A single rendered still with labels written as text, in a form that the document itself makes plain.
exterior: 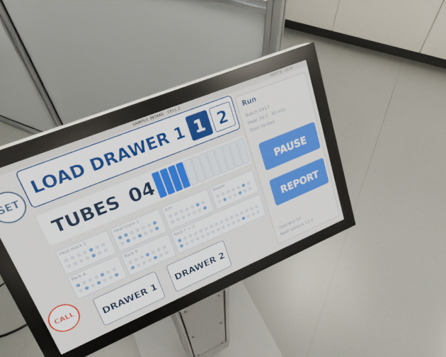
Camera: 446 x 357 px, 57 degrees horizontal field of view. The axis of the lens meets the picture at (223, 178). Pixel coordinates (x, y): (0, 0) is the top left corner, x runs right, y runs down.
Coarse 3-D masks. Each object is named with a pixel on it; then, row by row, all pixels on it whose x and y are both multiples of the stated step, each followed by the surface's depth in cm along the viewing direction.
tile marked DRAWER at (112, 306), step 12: (144, 276) 59; (156, 276) 59; (120, 288) 58; (132, 288) 58; (144, 288) 59; (156, 288) 60; (96, 300) 57; (108, 300) 58; (120, 300) 58; (132, 300) 59; (144, 300) 59; (156, 300) 60; (108, 312) 58; (120, 312) 58; (132, 312) 59; (108, 324) 58
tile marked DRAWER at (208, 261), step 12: (204, 252) 61; (216, 252) 62; (168, 264) 60; (180, 264) 60; (192, 264) 61; (204, 264) 61; (216, 264) 62; (228, 264) 63; (180, 276) 60; (192, 276) 61; (204, 276) 62; (180, 288) 61
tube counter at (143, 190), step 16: (224, 144) 59; (240, 144) 60; (192, 160) 58; (208, 160) 58; (224, 160) 59; (240, 160) 60; (144, 176) 56; (160, 176) 57; (176, 176) 57; (192, 176) 58; (208, 176) 59; (128, 192) 56; (144, 192) 56; (160, 192) 57; (176, 192) 58
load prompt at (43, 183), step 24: (168, 120) 56; (192, 120) 57; (216, 120) 58; (96, 144) 53; (120, 144) 54; (144, 144) 55; (168, 144) 56; (192, 144) 57; (24, 168) 51; (48, 168) 52; (72, 168) 53; (96, 168) 54; (120, 168) 55; (24, 192) 51; (48, 192) 52; (72, 192) 53
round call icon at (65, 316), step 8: (64, 304) 56; (72, 304) 56; (48, 312) 55; (56, 312) 55; (64, 312) 56; (72, 312) 56; (80, 312) 57; (48, 320) 55; (56, 320) 56; (64, 320) 56; (72, 320) 56; (80, 320) 57; (56, 328) 56; (64, 328) 56; (72, 328) 57; (56, 336) 56
